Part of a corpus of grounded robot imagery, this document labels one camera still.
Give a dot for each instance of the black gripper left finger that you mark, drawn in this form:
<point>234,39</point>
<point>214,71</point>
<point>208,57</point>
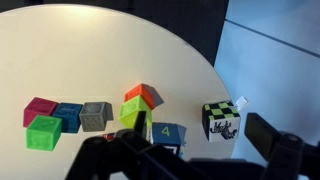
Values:
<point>129,153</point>

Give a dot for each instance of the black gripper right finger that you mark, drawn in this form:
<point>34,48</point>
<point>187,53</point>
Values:
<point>288,155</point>

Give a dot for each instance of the lime green block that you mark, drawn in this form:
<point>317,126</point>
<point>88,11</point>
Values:
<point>129,111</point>

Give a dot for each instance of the gray block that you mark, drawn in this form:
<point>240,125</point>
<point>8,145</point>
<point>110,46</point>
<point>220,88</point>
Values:
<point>95,115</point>

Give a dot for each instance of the orange block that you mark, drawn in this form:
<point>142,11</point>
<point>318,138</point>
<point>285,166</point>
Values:
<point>141,90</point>

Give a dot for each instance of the blue block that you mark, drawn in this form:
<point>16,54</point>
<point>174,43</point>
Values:
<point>69,113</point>

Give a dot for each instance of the bright green block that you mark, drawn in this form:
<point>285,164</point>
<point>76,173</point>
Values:
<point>43,133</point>

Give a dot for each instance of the magenta block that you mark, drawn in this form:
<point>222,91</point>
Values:
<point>38,106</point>

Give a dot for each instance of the colourful picture cube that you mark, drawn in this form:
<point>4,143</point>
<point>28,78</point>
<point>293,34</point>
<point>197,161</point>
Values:
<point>109,136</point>

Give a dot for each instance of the blue number four cube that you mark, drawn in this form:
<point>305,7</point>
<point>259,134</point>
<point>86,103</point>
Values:
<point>169,135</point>

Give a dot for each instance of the zebra checkered cube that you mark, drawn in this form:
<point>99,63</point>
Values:
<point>220,121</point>

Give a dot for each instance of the round white table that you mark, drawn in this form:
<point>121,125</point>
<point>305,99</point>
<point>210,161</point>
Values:
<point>77,54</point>

